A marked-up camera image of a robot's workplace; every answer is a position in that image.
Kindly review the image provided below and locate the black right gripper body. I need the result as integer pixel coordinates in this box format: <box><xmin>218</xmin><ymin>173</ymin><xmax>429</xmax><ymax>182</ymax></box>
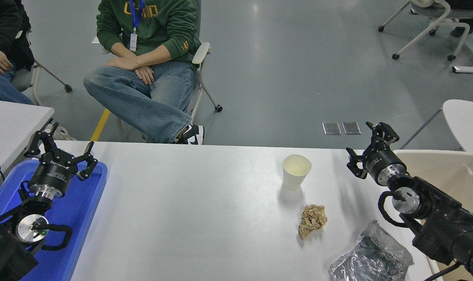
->
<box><xmin>363</xmin><ymin>149</ymin><xmax>402</xmax><ymax>182</ymax></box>

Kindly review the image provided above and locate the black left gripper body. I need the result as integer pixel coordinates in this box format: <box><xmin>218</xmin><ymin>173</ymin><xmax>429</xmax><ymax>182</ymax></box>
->
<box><xmin>28</xmin><ymin>150</ymin><xmax>78</xmax><ymax>194</ymax></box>

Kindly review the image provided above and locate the white paper cup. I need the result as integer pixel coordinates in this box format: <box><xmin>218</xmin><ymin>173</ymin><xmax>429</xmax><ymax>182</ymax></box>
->
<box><xmin>282</xmin><ymin>154</ymin><xmax>313</xmax><ymax>192</ymax></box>

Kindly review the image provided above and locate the tan paper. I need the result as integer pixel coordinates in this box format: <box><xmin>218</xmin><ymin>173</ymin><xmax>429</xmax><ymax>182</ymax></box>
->
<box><xmin>298</xmin><ymin>204</ymin><xmax>328</xmax><ymax>240</ymax></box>

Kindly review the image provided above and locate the silver foil tray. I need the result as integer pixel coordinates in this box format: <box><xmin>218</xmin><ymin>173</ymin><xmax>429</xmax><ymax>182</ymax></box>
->
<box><xmin>329</xmin><ymin>219</ymin><xmax>414</xmax><ymax>281</ymax></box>

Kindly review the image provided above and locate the person's hand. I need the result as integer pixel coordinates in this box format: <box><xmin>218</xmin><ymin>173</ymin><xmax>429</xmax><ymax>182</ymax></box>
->
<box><xmin>0</xmin><ymin>45</ymin><xmax>14</xmax><ymax>75</ymax></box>

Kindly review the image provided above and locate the person's left hand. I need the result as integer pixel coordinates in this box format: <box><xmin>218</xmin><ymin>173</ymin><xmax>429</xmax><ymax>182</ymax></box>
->
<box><xmin>104</xmin><ymin>57</ymin><xmax>139</xmax><ymax>71</ymax></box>

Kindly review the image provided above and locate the person's right hand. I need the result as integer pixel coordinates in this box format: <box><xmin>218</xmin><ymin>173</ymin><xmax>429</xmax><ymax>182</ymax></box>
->
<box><xmin>134</xmin><ymin>66</ymin><xmax>155</xmax><ymax>85</ymax></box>

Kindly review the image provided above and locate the white side table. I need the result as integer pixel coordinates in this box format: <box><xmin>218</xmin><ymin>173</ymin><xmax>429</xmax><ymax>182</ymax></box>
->
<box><xmin>0</xmin><ymin>99</ymin><xmax>55</xmax><ymax>184</ymax></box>

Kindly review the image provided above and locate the blue plastic tray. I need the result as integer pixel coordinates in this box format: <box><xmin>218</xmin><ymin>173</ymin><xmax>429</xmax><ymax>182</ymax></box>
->
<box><xmin>0</xmin><ymin>159</ymin><xmax>108</xmax><ymax>281</ymax></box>

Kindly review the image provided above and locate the white wheeled chair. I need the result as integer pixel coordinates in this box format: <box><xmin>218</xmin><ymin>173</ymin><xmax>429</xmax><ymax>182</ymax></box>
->
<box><xmin>378</xmin><ymin>0</ymin><xmax>473</xmax><ymax>61</ymax></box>
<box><xmin>91</xmin><ymin>37</ymin><xmax>224</xmax><ymax>143</ymax></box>
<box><xmin>12</xmin><ymin>30</ymin><xmax>73</xmax><ymax>106</ymax></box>

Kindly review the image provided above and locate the large pale bin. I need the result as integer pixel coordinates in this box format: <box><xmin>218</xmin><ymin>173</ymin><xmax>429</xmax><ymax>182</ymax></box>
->
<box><xmin>393</xmin><ymin>149</ymin><xmax>473</xmax><ymax>281</ymax></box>

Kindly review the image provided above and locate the white rounded table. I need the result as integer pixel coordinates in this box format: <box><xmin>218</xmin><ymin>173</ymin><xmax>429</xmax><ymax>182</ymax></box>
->
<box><xmin>400</xmin><ymin>99</ymin><xmax>473</xmax><ymax>160</ymax></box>

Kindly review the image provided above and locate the person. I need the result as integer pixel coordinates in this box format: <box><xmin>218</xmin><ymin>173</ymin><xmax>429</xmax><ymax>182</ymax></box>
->
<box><xmin>0</xmin><ymin>0</ymin><xmax>78</xmax><ymax>142</ymax></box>
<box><xmin>83</xmin><ymin>0</ymin><xmax>205</xmax><ymax>145</ymax></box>
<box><xmin>445</xmin><ymin>0</ymin><xmax>473</xmax><ymax>67</ymax></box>

